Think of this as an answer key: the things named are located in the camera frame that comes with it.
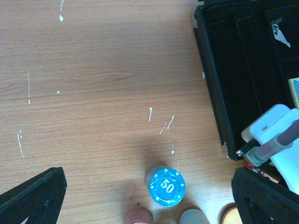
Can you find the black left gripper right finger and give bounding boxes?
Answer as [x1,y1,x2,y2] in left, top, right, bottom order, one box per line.
[231,168,299,224]

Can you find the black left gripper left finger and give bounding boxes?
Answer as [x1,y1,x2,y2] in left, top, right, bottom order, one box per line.
[0,167,66,224]

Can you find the blue playing card deck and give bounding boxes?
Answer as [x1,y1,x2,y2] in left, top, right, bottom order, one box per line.
[288,77,299,109]

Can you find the black poker set case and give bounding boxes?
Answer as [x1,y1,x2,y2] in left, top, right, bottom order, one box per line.
[194,0,299,161]

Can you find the orange dealer button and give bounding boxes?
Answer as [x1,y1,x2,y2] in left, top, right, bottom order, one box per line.
[220,203,242,224]

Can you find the white poker chip stack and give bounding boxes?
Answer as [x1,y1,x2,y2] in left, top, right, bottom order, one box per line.
[179,209,210,224]

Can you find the blue poker chip stack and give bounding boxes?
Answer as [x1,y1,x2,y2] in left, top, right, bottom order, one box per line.
[145,164,186,208]

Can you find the red poker chip stack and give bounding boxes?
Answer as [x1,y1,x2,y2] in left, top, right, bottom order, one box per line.
[123,208,154,224]

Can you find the small metal case key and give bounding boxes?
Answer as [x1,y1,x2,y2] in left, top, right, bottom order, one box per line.
[271,17,291,48]

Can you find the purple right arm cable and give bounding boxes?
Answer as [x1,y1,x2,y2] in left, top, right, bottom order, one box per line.
[235,120,299,167]

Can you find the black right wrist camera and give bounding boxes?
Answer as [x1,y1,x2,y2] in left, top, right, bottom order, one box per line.
[236,104,299,194]

